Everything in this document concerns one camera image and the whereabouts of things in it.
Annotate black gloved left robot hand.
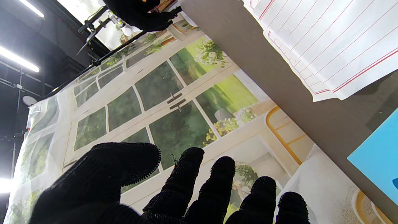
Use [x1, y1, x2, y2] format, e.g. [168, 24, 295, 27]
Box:
[30, 142, 310, 224]

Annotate blue file box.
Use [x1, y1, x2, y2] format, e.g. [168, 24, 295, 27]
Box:
[347, 107, 398, 206]

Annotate printed garden window backdrop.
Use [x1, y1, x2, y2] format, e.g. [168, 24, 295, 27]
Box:
[3, 12, 392, 224]

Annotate fluorescent ceiling light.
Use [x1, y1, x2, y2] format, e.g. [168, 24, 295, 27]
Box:
[0, 46, 40, 73]
[18, 0, 44, 18]

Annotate metal backdrop stand clamp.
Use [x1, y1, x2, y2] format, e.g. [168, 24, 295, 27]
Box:
[76, 9, 128, 56]

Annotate black stand equipment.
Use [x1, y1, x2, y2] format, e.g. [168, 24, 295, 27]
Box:
[103, 0, 182, 31]

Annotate red lined paper sheet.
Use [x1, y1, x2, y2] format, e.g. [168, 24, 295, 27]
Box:
[243, 0, 398, 101]
[267, 30, 330, 102]

